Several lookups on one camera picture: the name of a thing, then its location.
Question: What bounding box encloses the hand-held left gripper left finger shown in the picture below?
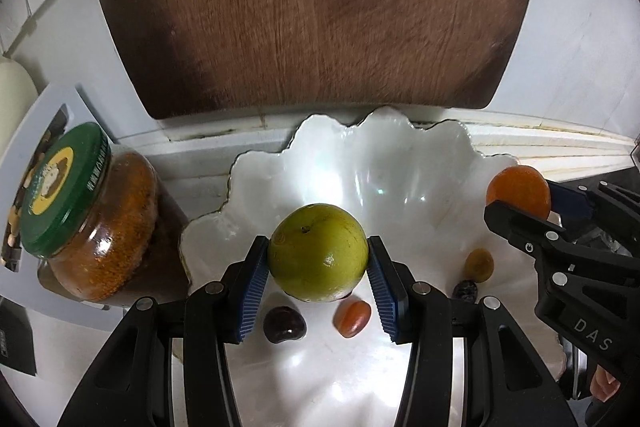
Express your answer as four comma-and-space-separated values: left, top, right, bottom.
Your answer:
57, 234, 272, 427

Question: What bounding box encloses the brown wooden cutting board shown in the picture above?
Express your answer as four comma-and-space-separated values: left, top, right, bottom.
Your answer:
85, 0, 543, 120

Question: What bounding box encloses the cream ceramic pot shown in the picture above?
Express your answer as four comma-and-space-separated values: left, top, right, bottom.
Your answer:
0, 57, 38, 148

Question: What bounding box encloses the red oblong tomato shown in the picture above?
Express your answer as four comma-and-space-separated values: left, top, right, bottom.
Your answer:
334, 300, 372, 338

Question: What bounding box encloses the white pot shelf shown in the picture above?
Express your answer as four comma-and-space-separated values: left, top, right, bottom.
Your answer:
0, 82, 121, 308

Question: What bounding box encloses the orange mandarin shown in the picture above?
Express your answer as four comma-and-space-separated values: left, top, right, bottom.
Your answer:
486, 165, 552, 220

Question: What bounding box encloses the glass jar with green lid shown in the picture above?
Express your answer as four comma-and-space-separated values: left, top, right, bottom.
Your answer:
22, 122, 188, 305

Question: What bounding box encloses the person's right hand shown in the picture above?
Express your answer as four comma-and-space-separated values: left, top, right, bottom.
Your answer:
587, 363, 628, 404

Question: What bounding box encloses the white scalloped bowl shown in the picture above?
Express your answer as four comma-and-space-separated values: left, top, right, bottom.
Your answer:
172, 106, 568, 427

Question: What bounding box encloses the yellow grape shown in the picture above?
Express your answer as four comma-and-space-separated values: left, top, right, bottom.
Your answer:
463, 248, 495, 283

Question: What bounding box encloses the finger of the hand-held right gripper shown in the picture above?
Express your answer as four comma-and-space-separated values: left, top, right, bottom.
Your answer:
547, 179, 640, 249
483, 201, 602, 274

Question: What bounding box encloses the green apple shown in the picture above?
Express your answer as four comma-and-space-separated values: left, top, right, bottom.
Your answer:
267, 203, 370, 303

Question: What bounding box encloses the dark purple grape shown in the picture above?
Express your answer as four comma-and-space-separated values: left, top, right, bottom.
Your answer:
263, 305, 307, 344

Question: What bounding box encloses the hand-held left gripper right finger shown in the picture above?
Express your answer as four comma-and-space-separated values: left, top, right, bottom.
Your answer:
367, 236, 588, 427

